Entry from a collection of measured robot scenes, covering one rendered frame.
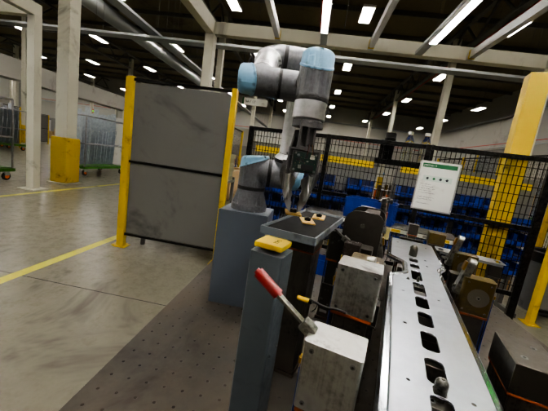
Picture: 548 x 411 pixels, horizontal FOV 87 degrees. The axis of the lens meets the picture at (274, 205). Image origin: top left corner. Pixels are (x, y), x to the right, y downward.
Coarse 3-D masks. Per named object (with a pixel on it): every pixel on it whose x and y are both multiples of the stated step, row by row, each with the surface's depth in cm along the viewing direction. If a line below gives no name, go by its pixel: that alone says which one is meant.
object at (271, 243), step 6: (258, 240) 58; (264, 240) 59; (270, 240) 60; (276, 240) 60; (282, 240) 61; (258, 246) 58; (264, 246) 57; (270, 246) 57; (276, 246) 56; (282, 246) 56; (288, 246) 59
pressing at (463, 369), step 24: (408, 264) 112; (432, 264) 116; (408, 288) 87; (432, 288) 90; (384, 312) 70; (408, 312) 72; (432, 312) 74; (456, 312) 76; (384, 336) 59; (408, 336) 61; (456, 336) 64; (384, 360) 51; (408, 360) 53; (432, 360) 54; (456, 360) 55; (480, 360) 57; (384, 384) 45; (408, 384) 47; (432, 384) 47; (456, 384) 48; (480, 384) 49; (384, 408) 41; (408, 408) 42; (456, 408) 43; (480, 408) 44
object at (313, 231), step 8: (296, 216) 90; (304, 216) 92; (328, 216) 98; (272, 224) 74; (280, 224) 75; (288, 224) 76; (296, 224) 78; (304, 224) 79; (320, 224) 83; (328, 224) 84; (296, 232) 69; (304, 232) 70; (312, 232) 71; (320, 232) 73
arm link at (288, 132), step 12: (288, 48) 102; (300, 48) 102; (288, 60) 101; (300, 60) 101; (288, 108) 110; (288, 120) 111; (288, 132) 112; (288, 144) 113; (276, 156) 117; (276, 168) 116; (276, 180) 116; (300, 180) 116
